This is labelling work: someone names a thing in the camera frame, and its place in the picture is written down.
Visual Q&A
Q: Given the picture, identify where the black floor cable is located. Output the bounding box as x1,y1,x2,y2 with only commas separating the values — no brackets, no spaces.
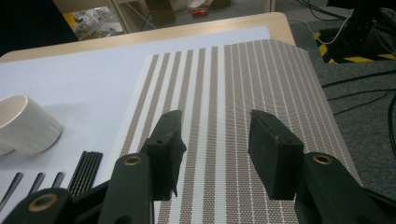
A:
332,91,396,117
326,88,396,102
321,69,396,89
387,92,396,150

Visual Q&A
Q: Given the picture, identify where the pile of clear plastic bags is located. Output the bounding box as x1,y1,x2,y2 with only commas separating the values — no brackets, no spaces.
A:
72,6,125,41

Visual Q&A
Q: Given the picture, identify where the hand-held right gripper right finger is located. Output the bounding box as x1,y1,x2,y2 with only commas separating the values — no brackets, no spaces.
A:
247,108,305,201

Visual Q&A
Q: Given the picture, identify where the black stand base hazard tape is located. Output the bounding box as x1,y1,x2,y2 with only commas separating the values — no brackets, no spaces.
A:
313,0,396,64

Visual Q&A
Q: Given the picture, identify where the black power cable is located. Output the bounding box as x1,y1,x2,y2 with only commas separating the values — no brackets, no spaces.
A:
293,0,354,21

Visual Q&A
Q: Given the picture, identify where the black curtain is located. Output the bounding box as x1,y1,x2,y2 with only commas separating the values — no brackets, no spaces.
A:
0,0,79,58

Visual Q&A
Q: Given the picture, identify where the yellow snack bag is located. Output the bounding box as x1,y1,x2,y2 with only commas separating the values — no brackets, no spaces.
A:
63,11,78,30

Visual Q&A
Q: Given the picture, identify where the cream ceramic cup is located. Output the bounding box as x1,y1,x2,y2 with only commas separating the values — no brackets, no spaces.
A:
0,93,64,157

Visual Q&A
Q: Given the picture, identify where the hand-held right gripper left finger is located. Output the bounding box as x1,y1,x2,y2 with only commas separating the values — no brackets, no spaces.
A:
139,109,188,202

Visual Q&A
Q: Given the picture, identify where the beige wooden desk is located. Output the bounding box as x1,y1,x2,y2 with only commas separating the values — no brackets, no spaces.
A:
51,0,277,35

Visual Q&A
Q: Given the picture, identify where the brown white striped placemat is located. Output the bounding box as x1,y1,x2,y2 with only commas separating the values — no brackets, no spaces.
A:
101,38,363,224

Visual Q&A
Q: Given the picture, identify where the pale white paper sheet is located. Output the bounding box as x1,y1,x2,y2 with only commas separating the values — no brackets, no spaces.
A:
0,25,271,216

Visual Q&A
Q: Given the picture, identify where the bundle of black chopsticks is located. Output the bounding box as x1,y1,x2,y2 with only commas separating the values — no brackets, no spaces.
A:
66,150,105,199

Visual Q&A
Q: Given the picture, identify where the crumpled white bag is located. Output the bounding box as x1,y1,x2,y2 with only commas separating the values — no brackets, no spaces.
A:
186,0,207,9

